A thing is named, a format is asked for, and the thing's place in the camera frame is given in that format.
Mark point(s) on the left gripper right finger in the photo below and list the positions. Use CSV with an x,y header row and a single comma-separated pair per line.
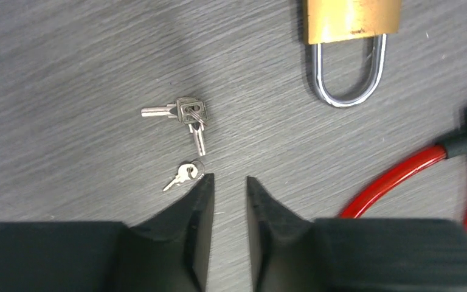
x,y
280,243

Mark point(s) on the small silver key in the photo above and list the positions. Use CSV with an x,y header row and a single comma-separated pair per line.
x,y
186,172

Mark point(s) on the silver key bunch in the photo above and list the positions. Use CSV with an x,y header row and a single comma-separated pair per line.
x,y
189,111

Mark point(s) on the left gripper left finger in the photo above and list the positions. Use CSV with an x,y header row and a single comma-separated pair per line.
x,y
171,251

